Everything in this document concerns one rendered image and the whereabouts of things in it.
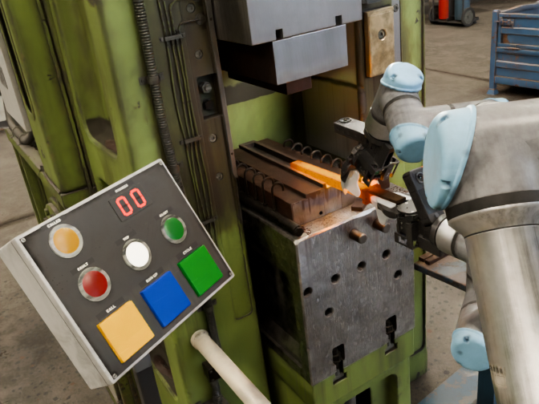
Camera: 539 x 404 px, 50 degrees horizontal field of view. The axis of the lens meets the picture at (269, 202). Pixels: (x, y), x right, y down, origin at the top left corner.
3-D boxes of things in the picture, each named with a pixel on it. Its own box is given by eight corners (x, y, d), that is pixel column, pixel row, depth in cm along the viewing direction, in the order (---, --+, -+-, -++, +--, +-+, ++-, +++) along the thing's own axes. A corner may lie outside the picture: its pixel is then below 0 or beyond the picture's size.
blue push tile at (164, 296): (192, 303, 107) (170, 269, 106) (165, 327, 102) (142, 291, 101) (186, 305, 108) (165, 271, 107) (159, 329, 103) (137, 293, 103)
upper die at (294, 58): (348, 66, 136) (346, 23, 132) (277, 86, 127) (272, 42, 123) (255, 47, 169) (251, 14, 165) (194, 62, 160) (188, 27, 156)
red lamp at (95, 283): (114, 292, 97) (107, 271, 95) (87, 304, 95) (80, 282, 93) (108, 285, 100) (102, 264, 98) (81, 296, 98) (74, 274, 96)
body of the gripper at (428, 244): (391, 240, 125) (433, 261, 115) (389, 204, 121) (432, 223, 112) (417, 228, 128) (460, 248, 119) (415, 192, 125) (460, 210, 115)
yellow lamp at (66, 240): (86, 250, 96) (79, 228, 94) (58, 260, 94) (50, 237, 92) (80, 244, 99) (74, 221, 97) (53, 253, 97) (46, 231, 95)
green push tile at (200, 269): (224, 275, 115) (204, 244, 114) (200, 296, 109) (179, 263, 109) (218, 278, 116) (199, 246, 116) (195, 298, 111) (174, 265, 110)
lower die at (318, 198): (356, 201, 151) (354, 171, 148) (293, 228, 142) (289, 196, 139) (269, 160, 184) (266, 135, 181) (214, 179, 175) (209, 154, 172)
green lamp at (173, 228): (190, 237, 112) (186, 217, 110) (168, 245, 110) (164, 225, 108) (183, 232, 114) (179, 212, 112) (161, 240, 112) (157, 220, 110)
